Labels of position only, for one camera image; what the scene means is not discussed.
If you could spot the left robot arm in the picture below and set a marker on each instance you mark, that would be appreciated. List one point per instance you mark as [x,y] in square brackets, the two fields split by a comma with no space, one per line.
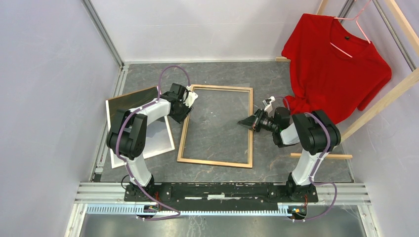
[128,128]

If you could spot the white slotted cable duct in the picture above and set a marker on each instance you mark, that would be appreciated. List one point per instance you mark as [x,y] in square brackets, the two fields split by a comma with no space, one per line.
[143,210]

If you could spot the clear plastic sheet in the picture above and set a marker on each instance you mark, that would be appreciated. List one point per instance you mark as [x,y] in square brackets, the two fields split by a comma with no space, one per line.
[217,126]

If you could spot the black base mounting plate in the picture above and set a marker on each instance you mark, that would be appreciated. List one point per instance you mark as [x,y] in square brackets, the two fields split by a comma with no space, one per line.
[223,196]

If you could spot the black wooden picture frame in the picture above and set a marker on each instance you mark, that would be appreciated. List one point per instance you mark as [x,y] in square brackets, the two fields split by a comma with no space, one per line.
[217,126]

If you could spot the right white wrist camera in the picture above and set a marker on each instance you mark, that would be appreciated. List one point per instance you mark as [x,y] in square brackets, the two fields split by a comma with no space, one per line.
[268,104]

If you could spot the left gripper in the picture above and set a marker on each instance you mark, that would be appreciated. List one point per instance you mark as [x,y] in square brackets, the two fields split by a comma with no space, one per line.
[181,118]

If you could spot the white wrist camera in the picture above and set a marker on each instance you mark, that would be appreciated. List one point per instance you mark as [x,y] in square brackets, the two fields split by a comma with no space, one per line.
[268,104]
[189,98]

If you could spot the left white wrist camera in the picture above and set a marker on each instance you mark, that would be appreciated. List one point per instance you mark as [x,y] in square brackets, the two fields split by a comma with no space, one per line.
[189,98]

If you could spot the aluminium rail frame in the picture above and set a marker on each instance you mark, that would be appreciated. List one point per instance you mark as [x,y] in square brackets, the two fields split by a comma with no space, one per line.
[351,216]

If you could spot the wooden clothes rack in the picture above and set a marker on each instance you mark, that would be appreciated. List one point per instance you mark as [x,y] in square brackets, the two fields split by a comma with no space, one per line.
[376,104]

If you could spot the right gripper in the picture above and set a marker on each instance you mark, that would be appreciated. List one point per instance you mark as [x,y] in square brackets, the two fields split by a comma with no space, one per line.
[252,122]

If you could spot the red t-shirt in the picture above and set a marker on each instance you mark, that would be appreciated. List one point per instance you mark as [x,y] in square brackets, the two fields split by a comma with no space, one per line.
[334,72]

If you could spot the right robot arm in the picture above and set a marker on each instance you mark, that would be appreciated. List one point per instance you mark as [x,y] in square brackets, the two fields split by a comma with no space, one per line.
[316,133]

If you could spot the pink clothes hanger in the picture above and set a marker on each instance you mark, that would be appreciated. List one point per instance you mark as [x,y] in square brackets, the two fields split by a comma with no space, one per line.
[347,39]

